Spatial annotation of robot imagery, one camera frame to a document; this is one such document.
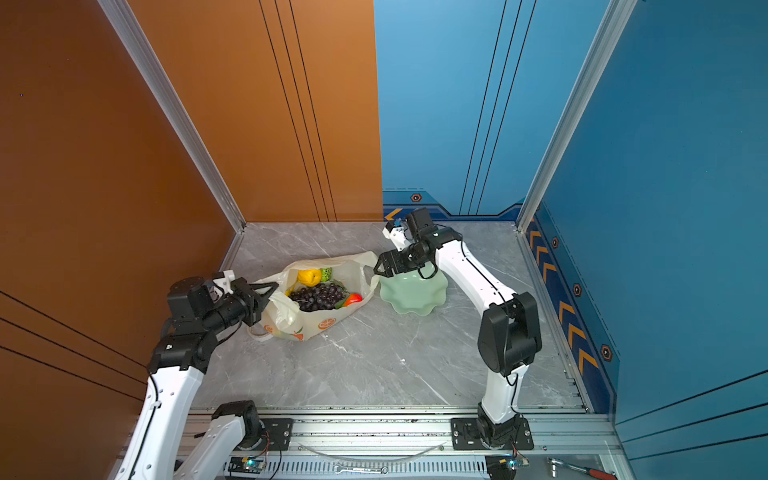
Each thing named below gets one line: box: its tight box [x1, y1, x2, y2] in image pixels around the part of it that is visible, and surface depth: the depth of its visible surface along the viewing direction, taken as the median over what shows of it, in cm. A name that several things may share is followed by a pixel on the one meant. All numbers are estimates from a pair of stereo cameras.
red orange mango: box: [344, 293, 363, 307], surface depth 96 cm
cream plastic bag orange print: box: [248, 252, 379, 343], surface depth 91 cm
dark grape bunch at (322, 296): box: [288, 283, 345, 312], surface depth 93 cm
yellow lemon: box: [297, 268, 322, 287], surface depth 95 cm
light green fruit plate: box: [379, 270, 448, 315], surface depth 100 cm
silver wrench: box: [335, 464, 389, 475], surface depth 71 cm
